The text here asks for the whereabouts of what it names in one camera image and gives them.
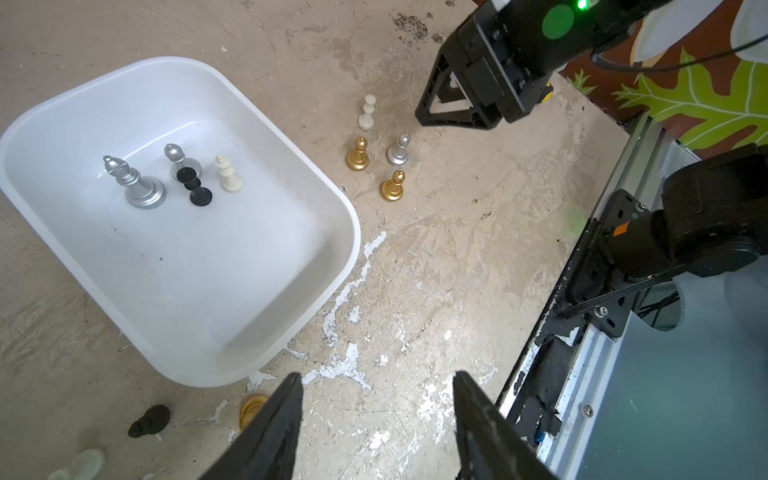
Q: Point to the silver pawn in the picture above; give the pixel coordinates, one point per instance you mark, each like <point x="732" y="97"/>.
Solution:
<point x="180" y="160"/>
<point x="397" y="153"/>

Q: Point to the black chess pawn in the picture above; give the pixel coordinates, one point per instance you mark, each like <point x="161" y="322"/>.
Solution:
<point x="199" y="195"/>

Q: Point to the gold pawn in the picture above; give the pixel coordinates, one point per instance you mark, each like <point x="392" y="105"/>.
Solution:
<point x="392" y="189"/>
<point x="357" y="158"/>

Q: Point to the black pawn right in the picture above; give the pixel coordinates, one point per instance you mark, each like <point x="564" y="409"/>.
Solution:
<point x="152" y="422"/>

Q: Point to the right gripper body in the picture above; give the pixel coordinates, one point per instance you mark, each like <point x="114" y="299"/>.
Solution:
<point x="483" y="57"/>

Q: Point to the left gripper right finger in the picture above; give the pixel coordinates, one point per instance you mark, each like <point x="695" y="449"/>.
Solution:
<point x="487" y="445"/>

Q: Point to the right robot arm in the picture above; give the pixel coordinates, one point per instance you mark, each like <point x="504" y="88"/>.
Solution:
<point x="714" y="211"/>

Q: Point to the white pawn right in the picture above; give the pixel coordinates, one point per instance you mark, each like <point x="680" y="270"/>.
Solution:
<point x="366" y="120"/>

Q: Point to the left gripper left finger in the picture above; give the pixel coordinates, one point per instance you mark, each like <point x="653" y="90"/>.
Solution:
<point x="267" y="448"/>

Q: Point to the tall silver chess piece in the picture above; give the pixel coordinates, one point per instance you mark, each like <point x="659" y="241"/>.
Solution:
<point x="144" y="192"/>

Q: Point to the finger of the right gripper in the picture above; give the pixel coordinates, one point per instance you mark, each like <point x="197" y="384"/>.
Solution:
<point x="449" y="99"/>

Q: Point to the white pawn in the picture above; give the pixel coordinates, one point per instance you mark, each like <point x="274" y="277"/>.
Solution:
<point x="85" y="466"/>
<point x="366" y="120"/>

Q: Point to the white chess piece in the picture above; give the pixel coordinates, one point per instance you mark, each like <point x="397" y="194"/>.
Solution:
<point x="230" y="180"/>

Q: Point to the white plastic storage box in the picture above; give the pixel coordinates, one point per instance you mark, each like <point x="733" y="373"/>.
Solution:
<point x="208" y="295"/>

